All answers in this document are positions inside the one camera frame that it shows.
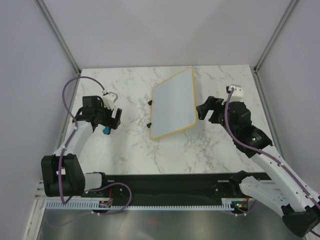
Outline aluminium frame rail right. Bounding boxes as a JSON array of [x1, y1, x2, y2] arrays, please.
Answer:
[[251, 0, 320, 240]]

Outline aluminium frame rail left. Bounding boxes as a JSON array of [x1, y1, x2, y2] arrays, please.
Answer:
[[34, 0, 82, 76]]

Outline blue whiteboard eraser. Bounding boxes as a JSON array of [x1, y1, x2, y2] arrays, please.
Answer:
[[102, 126, 111, 135]]

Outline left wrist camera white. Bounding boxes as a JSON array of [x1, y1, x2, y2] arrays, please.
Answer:
[[102, 92, 118, 111]]

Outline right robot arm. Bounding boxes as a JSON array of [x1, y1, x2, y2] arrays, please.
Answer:
[[196, 96, 320, 238]]

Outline yellow framed whiteboard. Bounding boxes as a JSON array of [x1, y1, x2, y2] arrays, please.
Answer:
[[148, 67, 198, 141]]

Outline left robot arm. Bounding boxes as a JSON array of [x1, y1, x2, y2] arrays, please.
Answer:
[[41, 92, 122, 198]]

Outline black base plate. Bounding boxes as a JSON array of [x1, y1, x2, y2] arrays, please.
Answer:
[[82, 173, 247, 205]]

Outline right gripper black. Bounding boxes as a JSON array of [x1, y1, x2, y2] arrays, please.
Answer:
[[196, 95, 238, 139]]

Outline metal wire whiteboard stand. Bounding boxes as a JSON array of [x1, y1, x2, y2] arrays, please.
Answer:
[[146, 100, 153, 129]]

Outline aluminium frame rail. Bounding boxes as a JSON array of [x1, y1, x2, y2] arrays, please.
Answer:
[[34, 0, 82, 76], [251, 0, 320, 240]]

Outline aluminium front extrusion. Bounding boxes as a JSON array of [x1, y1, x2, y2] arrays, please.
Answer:
[[34, 179, 46, 199]]

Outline white slotted cable duct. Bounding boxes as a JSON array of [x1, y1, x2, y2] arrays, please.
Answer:
[[45, 198, 248, 211]]

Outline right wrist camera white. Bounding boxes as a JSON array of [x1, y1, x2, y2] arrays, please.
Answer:
[[226, 84, 244, 102]]

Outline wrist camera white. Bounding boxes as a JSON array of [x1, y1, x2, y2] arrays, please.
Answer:
[[102, 92, 118, 111], [226, 84, 244, 102]]

